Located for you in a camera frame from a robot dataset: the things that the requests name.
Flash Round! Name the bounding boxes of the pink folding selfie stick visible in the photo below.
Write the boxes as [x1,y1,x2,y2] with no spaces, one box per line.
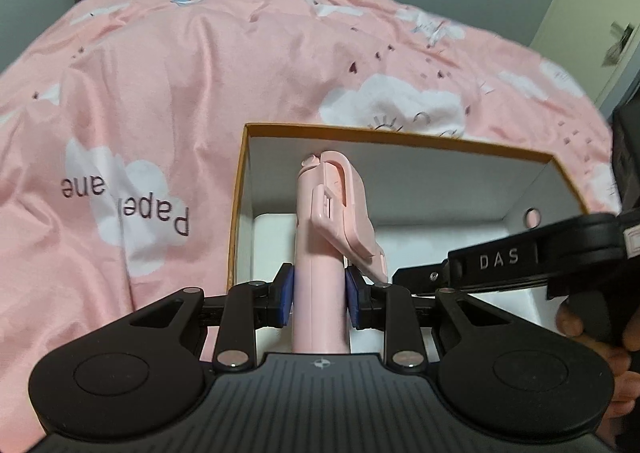
[292,149,390,354]

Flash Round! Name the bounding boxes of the person's right hand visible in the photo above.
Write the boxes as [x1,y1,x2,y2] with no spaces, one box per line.
[556,300,640,439]

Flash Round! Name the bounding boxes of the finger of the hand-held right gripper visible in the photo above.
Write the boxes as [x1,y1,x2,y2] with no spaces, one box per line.
[391,253,453,298]

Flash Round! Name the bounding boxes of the pink cloud print blanket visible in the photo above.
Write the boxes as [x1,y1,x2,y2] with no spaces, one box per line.
[0,0,623,434]

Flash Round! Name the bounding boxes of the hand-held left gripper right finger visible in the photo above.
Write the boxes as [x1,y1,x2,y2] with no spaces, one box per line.
[345,267,493,368]

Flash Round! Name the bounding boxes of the metal door handle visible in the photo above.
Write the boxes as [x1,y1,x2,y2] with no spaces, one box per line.
[605,22,636,54]

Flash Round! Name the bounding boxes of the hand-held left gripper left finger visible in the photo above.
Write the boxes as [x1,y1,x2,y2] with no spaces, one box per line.
[131,263,296,370]

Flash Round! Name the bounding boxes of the orange cardboard box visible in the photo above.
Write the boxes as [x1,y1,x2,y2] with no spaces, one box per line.
[226,122,593,334]

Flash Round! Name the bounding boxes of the dark wardrobe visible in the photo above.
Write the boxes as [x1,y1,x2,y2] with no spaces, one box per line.
[611,100,640,214]

